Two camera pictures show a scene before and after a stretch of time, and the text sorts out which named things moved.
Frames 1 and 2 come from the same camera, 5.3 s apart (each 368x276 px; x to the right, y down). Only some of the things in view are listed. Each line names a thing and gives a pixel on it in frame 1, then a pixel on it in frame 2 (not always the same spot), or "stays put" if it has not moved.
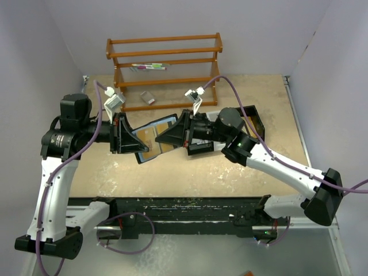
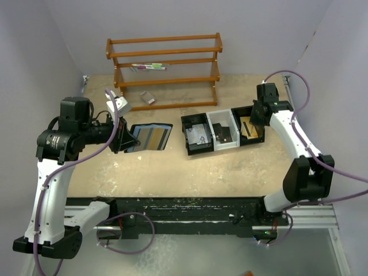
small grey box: (147, 98) stays put
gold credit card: (164, 147) → (247, 129)
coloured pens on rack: (151, 66) stays put
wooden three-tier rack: (217, 49) stays put
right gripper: (177, 134) → (253, 119)
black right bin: (250, 111) stays put
